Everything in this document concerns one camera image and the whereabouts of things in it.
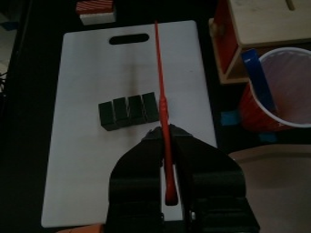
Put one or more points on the tan wooden plate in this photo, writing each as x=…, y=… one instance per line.
x=279, y=188

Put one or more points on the wooden box with red side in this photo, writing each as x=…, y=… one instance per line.
x=259, y=33

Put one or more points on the red toy knife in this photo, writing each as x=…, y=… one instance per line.
x=163, y=109

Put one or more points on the red striped nigiri sushi toy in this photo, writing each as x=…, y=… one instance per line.
x=96, y=11

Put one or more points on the white cutting board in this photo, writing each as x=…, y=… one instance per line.
x=88, y=142

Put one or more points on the orange toy piece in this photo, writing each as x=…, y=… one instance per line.
x=80, y=229

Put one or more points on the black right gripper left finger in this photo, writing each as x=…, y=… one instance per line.
x=135, y=179

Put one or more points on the red plastic cup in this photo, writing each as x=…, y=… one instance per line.
x=283, y=91

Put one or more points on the black toy sushi piece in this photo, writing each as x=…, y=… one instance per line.
x=107, y=116
x=151, y=106
x=122, y=111
x=136, y=109

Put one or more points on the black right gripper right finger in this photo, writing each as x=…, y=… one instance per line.
x=210, y=182

